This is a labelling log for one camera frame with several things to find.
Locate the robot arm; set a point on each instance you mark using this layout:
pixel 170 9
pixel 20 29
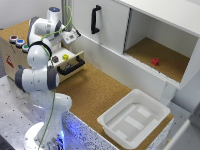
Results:
pixel 38 80

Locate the white plastic box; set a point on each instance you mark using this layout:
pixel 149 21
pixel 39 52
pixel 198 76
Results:
pixel 135 118

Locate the blue button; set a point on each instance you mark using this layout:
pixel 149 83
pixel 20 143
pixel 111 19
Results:
pixel 20 42

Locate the red button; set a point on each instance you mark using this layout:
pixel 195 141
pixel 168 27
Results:
pixel 13 39

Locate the wooden drawer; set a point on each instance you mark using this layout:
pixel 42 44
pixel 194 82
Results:
pixel 71 60

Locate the white sliding door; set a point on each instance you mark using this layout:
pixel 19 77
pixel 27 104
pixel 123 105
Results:
pixel 101 23

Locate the pink block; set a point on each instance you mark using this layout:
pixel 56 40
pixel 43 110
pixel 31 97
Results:
pixel 155 61

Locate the green button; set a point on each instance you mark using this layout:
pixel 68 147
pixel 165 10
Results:
pixel 25 48

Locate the white cabinet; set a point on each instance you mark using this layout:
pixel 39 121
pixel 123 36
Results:
pixel 150 40

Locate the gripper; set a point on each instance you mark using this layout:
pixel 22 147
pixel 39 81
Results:
pixel 70 36

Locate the purple block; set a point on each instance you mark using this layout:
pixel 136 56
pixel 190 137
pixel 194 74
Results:
pixel 55 59

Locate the yellow block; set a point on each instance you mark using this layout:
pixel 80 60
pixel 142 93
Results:
pixel 65 57

